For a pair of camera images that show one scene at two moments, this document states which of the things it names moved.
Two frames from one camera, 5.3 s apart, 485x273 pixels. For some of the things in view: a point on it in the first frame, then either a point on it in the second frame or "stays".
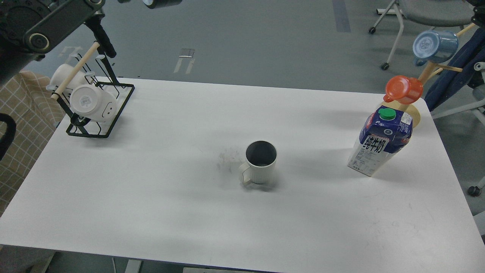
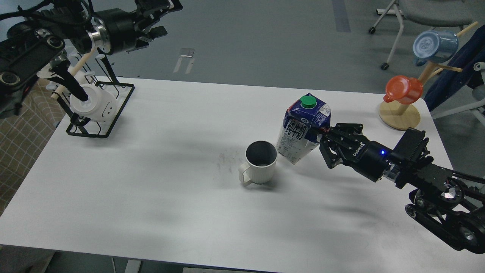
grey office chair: (447, 13) stays
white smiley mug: (91, 101) stays
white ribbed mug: (260, 168) stays
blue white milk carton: (383, 132) → (305, 120)
